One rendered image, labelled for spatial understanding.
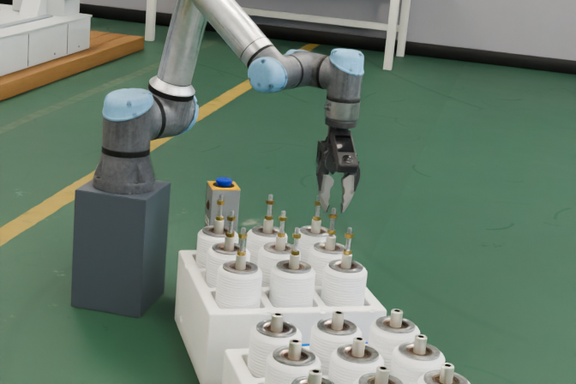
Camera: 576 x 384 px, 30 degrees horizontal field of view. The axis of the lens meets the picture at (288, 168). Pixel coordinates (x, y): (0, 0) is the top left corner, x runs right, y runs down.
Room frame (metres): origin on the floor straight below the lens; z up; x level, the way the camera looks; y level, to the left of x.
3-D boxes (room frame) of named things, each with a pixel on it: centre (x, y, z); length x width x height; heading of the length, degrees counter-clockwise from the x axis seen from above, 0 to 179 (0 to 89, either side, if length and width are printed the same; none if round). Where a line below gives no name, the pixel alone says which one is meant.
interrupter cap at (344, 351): (1.76, -0.15, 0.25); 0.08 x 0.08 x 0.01
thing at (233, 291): (2.15, 0.08, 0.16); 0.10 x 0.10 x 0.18
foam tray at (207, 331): (2.30, 0.00, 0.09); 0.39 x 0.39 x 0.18; 16
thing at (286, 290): (2.18, -0.03, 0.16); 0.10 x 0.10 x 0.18
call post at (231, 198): (2.55, 0.15, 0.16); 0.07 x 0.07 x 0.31; 16
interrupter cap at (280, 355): (1.73, -0.04, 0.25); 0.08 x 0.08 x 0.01
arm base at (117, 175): (2.52, 0.40, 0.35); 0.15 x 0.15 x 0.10
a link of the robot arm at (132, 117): (2.53, 0.39, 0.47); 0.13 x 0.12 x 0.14; 146
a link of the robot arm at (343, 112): (2.34, -0.11, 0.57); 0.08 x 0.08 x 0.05
